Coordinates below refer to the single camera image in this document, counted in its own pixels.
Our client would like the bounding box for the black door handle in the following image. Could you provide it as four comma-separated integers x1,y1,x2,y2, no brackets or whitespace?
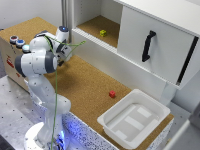
141,30,157,63

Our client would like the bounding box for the white plastic box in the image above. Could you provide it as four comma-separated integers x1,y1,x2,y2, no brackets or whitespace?
96,88,171,150

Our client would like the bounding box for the red button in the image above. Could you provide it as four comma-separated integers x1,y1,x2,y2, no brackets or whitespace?
9,35,19,45

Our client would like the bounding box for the yellow block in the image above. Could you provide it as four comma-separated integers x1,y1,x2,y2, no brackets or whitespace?
99,29,108,38

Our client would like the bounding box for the green button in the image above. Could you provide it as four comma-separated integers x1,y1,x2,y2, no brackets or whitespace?
21,44,32,54

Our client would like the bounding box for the green cable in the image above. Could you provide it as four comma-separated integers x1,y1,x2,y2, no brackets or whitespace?
42,34,87,150

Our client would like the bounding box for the white sliding door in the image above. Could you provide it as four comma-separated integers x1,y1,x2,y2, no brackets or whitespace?
116,5,200,87

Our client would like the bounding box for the blue button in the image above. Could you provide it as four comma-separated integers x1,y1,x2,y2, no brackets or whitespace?
15,38,26,49

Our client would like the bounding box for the white cabinet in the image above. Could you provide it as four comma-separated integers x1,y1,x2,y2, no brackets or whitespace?
61,0,200,107

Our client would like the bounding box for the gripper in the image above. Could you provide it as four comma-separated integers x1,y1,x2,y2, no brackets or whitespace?
55,44,73,66

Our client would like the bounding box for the pink block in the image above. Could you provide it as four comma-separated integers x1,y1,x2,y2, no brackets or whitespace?
108,90,117,99

